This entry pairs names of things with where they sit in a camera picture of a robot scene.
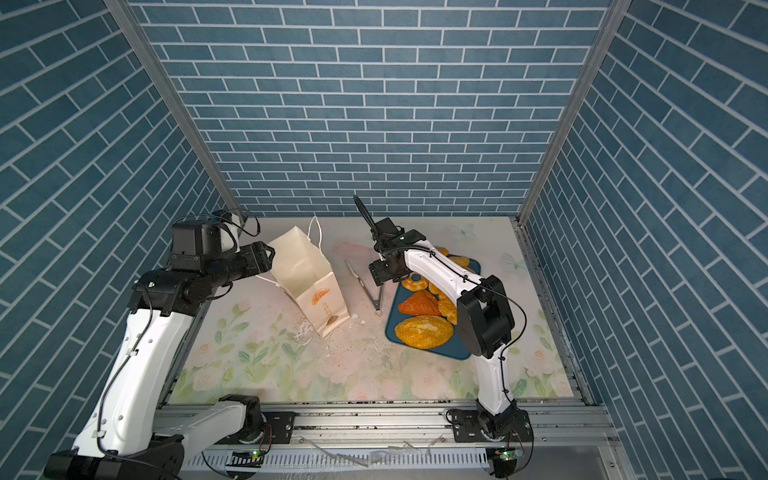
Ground white paper bag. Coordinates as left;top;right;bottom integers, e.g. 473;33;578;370
267;216;350;338

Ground metal tongs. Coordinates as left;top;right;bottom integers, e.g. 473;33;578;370
345;260;383;316

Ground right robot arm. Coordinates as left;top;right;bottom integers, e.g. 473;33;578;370
363;213;518;423

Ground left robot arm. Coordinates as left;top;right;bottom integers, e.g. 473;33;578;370
44;241;275;479

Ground striped yellow bread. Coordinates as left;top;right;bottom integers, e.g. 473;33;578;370
450;256;470;268

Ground large sesame oval bread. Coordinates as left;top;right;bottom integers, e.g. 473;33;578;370
394;316;454;350

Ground orange triangular pastry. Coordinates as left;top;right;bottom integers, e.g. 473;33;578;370
398;290;441;316

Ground teal tray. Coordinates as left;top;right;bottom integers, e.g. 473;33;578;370
386;249;482;360

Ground black corrugated cable hose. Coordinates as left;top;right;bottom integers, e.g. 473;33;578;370
352;194;380;238

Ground small braided ring bread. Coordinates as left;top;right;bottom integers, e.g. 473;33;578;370
401;273;429;292

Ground large yellow ring bread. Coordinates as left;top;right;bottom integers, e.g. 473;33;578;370
438;298;458;325

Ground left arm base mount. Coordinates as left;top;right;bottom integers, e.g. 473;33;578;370
216;411;296;448

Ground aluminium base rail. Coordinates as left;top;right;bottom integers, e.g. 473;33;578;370
182;400;634;479

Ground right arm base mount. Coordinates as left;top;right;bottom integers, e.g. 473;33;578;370
444;406;534;443

